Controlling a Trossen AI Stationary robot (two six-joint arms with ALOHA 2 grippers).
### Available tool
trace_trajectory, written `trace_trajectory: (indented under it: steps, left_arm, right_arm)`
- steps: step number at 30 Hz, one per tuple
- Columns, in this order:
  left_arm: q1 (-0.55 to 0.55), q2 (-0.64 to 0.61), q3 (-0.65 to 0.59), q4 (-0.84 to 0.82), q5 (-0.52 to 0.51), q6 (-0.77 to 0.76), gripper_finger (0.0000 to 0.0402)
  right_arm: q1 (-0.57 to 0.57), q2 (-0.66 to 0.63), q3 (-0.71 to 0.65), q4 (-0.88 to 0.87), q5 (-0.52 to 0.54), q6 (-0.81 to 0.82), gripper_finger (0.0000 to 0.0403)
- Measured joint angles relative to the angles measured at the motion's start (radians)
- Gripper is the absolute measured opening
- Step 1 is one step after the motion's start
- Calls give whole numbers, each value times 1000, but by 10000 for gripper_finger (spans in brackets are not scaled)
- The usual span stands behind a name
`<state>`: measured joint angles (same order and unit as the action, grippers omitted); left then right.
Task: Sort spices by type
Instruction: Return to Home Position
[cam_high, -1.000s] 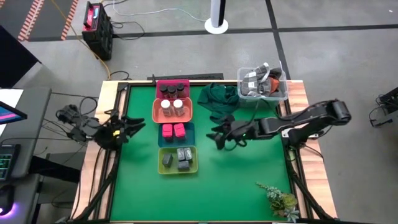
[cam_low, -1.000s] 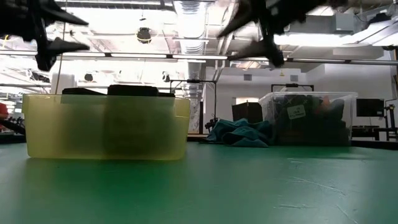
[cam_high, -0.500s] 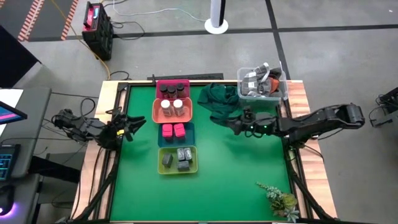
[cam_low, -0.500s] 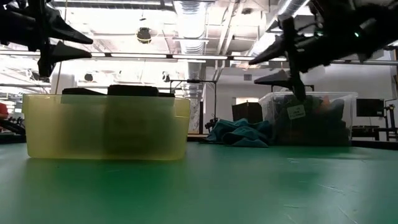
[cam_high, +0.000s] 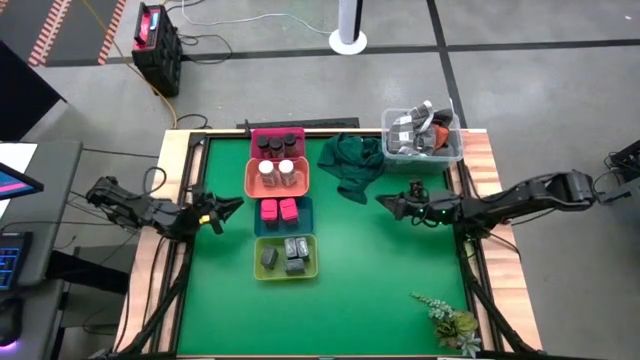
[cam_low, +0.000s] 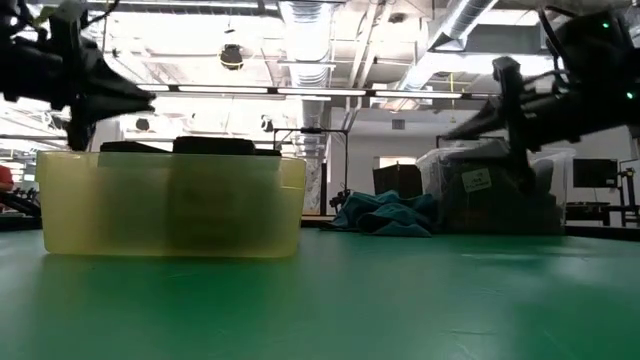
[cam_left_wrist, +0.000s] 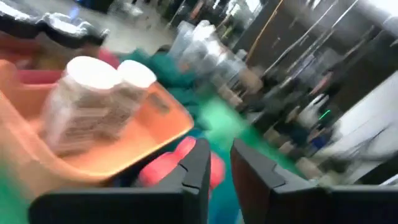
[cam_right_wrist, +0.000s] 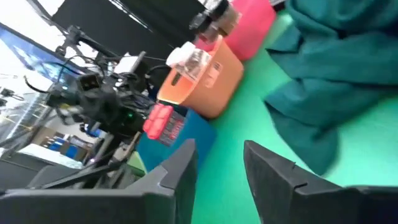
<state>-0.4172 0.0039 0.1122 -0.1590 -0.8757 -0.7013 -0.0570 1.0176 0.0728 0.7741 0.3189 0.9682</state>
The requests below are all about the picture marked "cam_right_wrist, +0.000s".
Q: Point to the computer monitor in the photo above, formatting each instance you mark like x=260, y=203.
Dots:
x=31, y=56

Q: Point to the blue plastic bin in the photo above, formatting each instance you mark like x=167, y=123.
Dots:
x=196, y=130

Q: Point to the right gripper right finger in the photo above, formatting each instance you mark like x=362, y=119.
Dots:
x=280, y=193

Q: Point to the teal cloth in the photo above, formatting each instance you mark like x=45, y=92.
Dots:
x=335, y=62

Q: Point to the orange plastic bin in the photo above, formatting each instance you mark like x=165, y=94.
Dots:
x=214, y=93

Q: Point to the black aluminium frame strut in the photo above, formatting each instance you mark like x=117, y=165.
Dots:
x=77, y=177

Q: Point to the black partition panel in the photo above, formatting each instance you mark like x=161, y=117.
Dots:
x=140, y=25

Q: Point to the black control box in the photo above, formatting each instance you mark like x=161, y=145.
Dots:
x=88, y=82

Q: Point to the pink plastic bin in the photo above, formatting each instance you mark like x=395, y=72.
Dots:
x=252, y=31

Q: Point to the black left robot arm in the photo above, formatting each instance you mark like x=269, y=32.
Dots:
x=102, y=105

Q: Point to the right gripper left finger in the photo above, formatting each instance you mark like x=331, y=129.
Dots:
x=174, y=186

